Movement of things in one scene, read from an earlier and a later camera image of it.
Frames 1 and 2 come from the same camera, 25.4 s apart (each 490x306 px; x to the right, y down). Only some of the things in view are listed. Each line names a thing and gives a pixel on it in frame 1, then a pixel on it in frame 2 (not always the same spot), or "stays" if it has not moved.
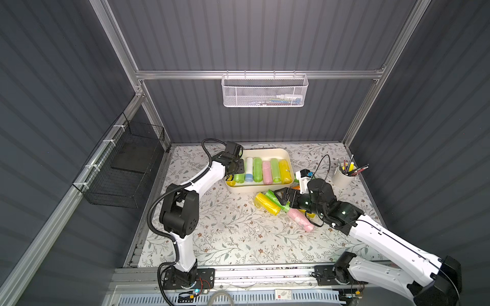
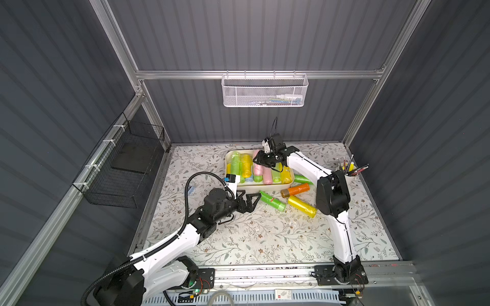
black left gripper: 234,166 → 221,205
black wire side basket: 116,175 stays
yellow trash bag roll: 261,201 → 246,165
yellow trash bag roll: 286,176 stays
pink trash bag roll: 267,174 stays
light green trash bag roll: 275,170 stays
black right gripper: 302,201 → 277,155
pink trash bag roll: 300,218 → 258,168
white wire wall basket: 264,90 stays
